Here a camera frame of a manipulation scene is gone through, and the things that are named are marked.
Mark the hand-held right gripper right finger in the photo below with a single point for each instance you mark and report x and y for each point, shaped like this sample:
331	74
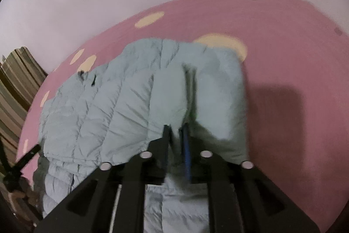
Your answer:
186	152

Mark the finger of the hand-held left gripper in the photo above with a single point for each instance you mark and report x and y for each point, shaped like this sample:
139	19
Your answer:
28	155

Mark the pink blanket with cream dots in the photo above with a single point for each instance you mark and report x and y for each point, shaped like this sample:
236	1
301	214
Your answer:
286	58

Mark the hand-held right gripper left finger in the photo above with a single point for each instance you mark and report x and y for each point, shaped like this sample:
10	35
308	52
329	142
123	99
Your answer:
165	152

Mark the light blue puffer jacket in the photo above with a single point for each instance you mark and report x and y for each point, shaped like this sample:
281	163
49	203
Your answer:
122	102

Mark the striped brown green cloth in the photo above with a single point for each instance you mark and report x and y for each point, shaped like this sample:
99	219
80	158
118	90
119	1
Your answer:
16	80

